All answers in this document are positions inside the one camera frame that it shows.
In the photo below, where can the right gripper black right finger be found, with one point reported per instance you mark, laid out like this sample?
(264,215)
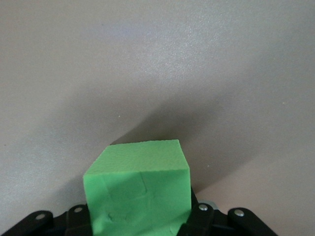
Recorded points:
(201,221)

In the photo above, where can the green foam cube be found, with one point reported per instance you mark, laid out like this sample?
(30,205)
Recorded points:
(137,191)

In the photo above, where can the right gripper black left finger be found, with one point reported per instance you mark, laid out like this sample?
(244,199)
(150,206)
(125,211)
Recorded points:
(76,221)

